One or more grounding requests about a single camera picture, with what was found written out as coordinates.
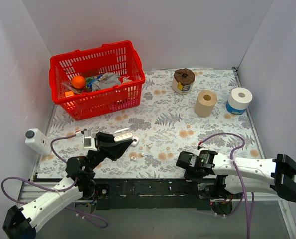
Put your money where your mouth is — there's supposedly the grey crumpled snack bag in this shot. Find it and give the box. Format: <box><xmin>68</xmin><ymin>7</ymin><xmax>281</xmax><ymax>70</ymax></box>
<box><xmin>91</xmin><ymin>73</ymin><xmax>121</xmax><ymax>91</ymax></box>

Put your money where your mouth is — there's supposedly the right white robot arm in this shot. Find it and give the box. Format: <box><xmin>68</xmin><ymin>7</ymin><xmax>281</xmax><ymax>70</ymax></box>
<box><xmin>176</xmin><ymin>150</ymin><xmax>296</xmax><ymax>203</ymax></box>

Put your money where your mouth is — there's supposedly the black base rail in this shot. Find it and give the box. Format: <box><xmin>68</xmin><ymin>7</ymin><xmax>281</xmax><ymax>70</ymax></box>
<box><xmin>65</xmin><ymin>178</ymin><xmax>234</xmax><ymax>211</ymax></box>

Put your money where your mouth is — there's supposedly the orange fruit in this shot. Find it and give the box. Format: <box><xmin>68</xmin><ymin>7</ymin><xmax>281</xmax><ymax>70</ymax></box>
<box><xmin>71</xmin><ymin>75</ymin><xmax>86</xmax><ymax>89</ymax></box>

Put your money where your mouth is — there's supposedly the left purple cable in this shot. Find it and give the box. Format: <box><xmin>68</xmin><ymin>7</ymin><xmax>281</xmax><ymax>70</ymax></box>
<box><xmin>0</xmin><ymin>131</ymin><xmax>108</xmax><ymax>229</ymax></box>

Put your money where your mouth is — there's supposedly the white toilet roll blue wrap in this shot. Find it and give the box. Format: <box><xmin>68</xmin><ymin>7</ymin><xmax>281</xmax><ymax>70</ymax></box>
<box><xmin>226</xmin><ymin>87</ymin><xmax>253</xmax><ymax>115</ymax></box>

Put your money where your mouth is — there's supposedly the white square case with screen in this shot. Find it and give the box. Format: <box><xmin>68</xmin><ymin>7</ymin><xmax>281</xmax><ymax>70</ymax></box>
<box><xmin>131</xmin><ymin>136</ymin><xmax>140</xmax><ymax>147</ymax></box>

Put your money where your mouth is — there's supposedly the floral patterned table mat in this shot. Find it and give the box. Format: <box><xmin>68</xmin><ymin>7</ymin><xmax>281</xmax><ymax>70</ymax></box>
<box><xmin>37</xmin><ymin>69</ymin><xmax>261</xmax><ymax>180</ymax></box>

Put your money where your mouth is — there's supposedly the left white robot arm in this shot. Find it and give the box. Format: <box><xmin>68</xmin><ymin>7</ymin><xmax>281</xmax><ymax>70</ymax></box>
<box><xmin>2</xmin><ymin>128</ymin><xmax>138</xmax><ymax>239</ymax></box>

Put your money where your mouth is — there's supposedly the white oval earbud charging case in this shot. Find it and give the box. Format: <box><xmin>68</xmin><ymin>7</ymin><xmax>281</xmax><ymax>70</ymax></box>
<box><xmin>113</xmin><ymin>128</ymin><xmax>133</xmax><ymax>142</ymax></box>

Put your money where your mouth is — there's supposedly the red plastic shopping basket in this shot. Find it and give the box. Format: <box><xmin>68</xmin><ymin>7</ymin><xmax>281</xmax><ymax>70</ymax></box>
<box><xmin>49</xmin><ymin>40</ymin><xmax>145</xmax><ymax>120</ymax></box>

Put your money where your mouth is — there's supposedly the small orange box in basket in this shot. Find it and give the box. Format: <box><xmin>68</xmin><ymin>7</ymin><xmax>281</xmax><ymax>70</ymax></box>
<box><xmin>64</xmin><ymin>91</ymin><xmax>75</xmax><ymax>98</ymax></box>

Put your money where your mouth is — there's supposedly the brown topped paper roll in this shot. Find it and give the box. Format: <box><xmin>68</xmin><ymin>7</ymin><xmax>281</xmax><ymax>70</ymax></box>
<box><xmin>171</xmin><ymin>68</ymin><xmax>195</xmax><ymax>95</ymax></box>

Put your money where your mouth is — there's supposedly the white box with grey knob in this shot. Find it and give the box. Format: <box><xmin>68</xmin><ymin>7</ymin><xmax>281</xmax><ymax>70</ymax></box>
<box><xmin>25</xmin><ymin>128</ymin><xmax>51</xmax><ymax>156</ymax></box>

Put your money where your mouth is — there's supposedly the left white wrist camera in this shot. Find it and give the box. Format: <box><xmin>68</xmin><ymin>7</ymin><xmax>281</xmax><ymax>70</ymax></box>
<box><xmin>75</xmin><ymin>129</ymin><xmax>97</xmax><ymax>151</ymax></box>

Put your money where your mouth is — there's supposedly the beige toilet paper roll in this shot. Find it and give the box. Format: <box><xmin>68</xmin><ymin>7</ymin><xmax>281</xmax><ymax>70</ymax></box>
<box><xmin>195</xmin><ymin>90</ymin><xmax>217</xmax><ymax>117</ymax></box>

